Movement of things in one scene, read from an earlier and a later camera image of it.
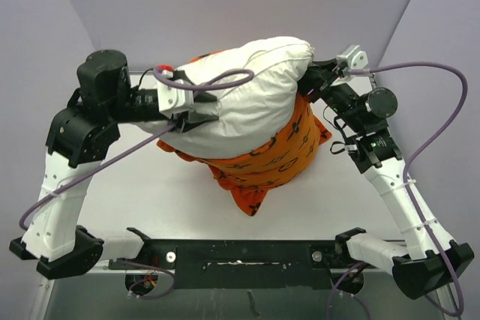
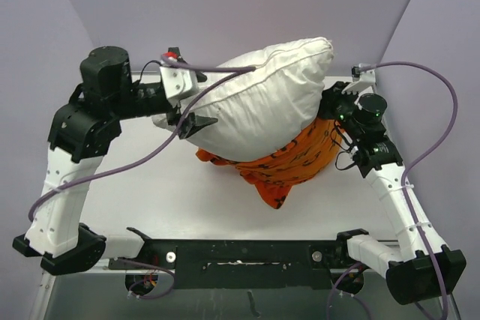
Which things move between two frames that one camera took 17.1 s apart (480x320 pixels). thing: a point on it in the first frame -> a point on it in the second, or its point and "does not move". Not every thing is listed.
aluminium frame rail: (45, 287) does not move
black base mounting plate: (237, 264) does not move
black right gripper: (316, 74) -> (331, 97)
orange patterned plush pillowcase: (252, 176) -> (272, 175)
